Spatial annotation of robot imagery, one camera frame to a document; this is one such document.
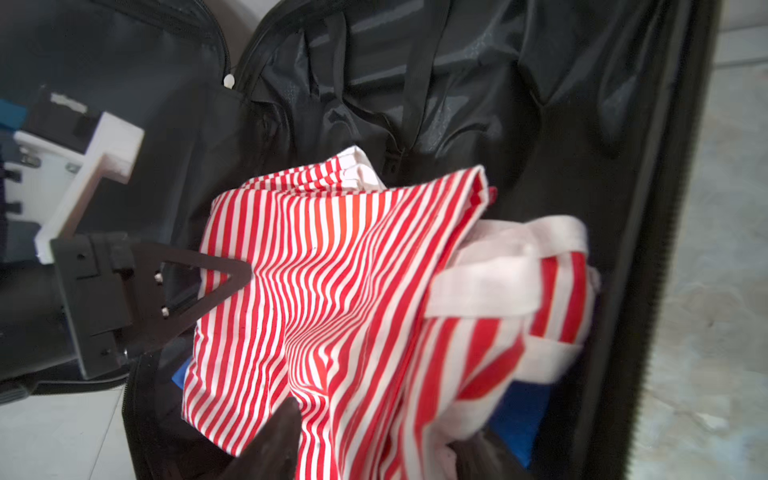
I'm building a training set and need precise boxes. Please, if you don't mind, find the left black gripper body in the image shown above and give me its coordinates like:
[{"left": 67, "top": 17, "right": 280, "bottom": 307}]
[{"left": 1, "top": 88, "right": 145, "bottom": 404}]

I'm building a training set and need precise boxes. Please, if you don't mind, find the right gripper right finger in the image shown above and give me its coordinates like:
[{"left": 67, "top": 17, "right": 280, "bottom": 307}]
[{"left": 449, "top": 428, "right": 534, "bottom": 480}]

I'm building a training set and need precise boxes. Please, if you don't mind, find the white suitcase with black lining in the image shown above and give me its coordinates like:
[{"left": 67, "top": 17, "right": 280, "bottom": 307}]
[{"left": 1, "top": 1, "right": 721, "bottom": 479}]

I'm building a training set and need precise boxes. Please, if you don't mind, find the blue t-shirt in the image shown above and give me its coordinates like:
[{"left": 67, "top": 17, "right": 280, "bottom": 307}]
[{"left": 173, "top": 345, "right": 566, "bottom": 467}]

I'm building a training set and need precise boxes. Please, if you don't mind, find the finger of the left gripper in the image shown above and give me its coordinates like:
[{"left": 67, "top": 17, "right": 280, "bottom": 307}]
[{"left": 122, "top": 241, "right": 252, "bottom": 357}]

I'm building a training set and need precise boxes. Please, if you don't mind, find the red white striped shirt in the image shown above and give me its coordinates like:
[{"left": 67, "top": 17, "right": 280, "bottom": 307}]
[{"left": 181, "top": 147, "right": 599, "bottom": 479}]

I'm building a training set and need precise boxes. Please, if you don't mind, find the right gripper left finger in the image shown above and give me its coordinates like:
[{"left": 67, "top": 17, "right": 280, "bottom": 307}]
[{"left": 199, "top": 398, "right": 302, "bottom": 480}]

